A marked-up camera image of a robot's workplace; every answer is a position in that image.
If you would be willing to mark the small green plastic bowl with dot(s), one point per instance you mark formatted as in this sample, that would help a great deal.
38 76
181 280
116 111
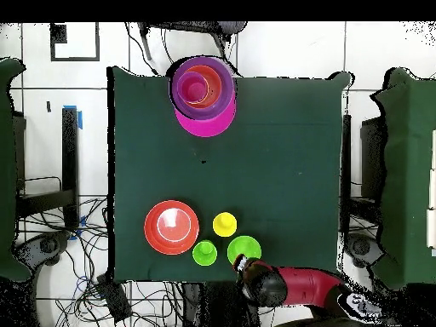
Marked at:
243 248

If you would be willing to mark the pink plastic bowl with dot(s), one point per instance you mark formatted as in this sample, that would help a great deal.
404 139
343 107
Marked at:
207 127

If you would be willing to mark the purple plastic bowl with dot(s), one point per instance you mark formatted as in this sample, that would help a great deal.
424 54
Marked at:
226 98

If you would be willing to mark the small red-orange plastic bowl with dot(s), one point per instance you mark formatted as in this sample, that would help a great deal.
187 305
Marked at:
214 87

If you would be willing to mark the purple plastic cup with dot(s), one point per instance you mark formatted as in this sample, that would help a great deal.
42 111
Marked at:
192 88

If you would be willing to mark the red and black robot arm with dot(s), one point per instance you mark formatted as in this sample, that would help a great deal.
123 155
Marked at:
306 286

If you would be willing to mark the green plastic cup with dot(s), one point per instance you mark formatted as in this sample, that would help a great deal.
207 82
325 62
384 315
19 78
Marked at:
204 253

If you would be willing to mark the yellow plastic cup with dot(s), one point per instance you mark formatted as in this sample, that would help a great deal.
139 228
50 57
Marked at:
224 224

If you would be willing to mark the large red-orange plastic bowl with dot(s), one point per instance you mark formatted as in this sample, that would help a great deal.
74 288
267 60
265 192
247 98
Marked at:
170 226

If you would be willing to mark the dark green tablecloth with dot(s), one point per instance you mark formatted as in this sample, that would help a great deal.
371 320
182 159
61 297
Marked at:
272 153

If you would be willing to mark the black power box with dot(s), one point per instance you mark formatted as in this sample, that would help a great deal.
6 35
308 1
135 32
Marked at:
114 299

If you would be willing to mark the black metal stand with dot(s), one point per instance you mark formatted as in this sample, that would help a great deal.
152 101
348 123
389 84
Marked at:
346 153
69 153

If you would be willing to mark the green cloth side table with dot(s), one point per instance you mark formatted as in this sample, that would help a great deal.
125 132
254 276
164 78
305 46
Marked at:
408 170
6 170

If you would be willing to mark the black chair base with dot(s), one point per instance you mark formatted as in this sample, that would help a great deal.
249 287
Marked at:
44 245

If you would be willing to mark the blue tape strip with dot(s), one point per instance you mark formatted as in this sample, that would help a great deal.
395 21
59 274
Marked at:
80 121

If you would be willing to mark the black camera tripod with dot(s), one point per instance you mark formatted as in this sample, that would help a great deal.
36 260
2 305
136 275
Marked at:
218 29

